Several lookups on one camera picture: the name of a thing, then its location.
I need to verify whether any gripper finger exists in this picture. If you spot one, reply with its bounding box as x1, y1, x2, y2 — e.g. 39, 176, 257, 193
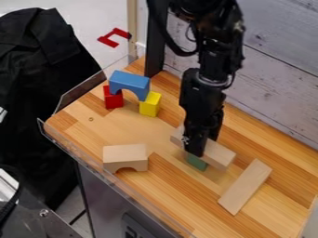
207, 107, 227, 142
182, 123, 210, 158

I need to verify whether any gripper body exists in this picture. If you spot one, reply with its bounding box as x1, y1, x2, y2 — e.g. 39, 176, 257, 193
178, 67, 229, 126

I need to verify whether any green cube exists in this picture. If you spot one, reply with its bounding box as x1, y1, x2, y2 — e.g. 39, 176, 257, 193
185, 152, 210, 172

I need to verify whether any thick wooden block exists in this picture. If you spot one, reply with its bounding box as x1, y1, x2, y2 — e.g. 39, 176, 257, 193
168, 125, 238, 172

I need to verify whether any yellow block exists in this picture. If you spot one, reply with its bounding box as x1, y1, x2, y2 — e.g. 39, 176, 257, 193
138, 90, 164, 118

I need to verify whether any flat wooden plank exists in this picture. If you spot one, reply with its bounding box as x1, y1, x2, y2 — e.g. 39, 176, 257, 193
216, 158, 273, 217

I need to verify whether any blue arch block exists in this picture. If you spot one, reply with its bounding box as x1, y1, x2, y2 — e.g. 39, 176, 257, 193
108, 70, 152, 102

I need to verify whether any wooden arch block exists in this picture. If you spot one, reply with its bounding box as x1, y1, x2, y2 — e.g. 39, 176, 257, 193
101, 143, 151, 175

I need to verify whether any red block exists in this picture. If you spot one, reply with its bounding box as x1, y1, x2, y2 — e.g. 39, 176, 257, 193
101, 85, 126, 110

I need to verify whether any red clamp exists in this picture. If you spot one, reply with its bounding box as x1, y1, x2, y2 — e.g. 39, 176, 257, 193
95, 27, 133, 49

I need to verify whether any black jacket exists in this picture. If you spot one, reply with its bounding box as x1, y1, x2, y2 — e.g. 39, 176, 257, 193
0, 7, 103, 212

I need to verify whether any black upright post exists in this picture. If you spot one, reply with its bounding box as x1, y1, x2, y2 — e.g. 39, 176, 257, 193
142, 0, 171, 79

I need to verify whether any wooden upright post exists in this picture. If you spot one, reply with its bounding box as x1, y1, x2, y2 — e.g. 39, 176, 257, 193
125, 0, 139, 64

